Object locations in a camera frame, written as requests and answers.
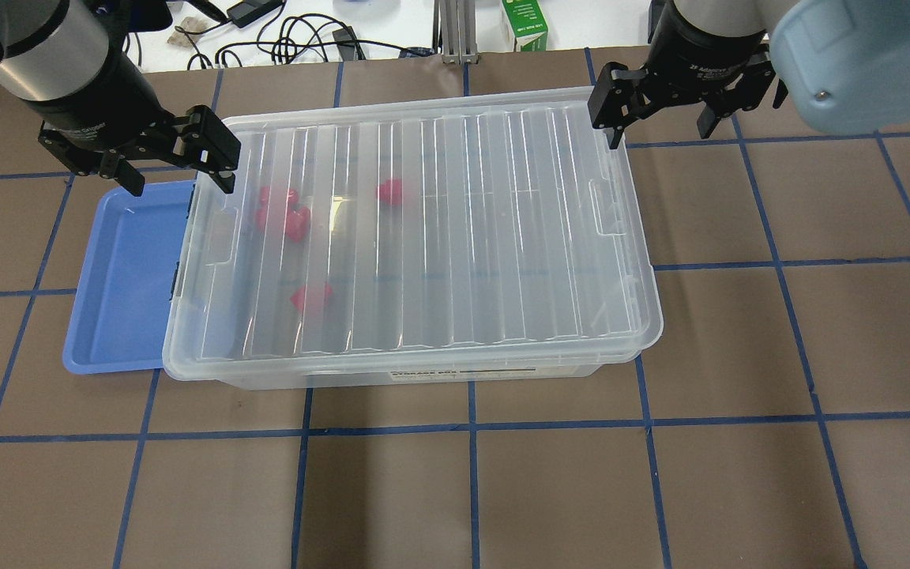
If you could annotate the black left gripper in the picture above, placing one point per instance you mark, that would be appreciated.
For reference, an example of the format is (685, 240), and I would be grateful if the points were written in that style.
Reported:
(101, 104)

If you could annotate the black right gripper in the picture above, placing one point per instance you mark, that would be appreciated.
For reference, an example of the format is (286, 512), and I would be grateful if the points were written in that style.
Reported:
(706, 46)

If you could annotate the clear plastic box lid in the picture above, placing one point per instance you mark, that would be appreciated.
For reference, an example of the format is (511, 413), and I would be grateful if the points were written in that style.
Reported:
(519, 237)

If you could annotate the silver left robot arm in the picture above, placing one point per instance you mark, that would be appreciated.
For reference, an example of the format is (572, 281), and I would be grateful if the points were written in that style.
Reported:
(120, 18)

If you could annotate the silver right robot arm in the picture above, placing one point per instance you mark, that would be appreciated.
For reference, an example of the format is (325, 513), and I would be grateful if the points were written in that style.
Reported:
(844, 65)

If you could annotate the red block upper left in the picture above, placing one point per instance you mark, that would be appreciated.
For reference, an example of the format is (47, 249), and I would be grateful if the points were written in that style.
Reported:
(267, 195)

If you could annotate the clear plastic storage box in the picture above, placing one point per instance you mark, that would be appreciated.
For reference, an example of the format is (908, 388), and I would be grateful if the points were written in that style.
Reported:
(408, 374)

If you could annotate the green white carton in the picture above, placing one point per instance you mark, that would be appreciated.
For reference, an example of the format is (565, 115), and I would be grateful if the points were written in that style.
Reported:
(526, 26)

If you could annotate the black power adapter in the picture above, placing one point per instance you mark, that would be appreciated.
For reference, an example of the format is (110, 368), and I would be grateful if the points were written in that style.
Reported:
(244, 13)

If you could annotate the aluminium frame post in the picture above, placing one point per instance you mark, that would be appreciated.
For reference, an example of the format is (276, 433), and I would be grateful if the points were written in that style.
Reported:
(454, 32)

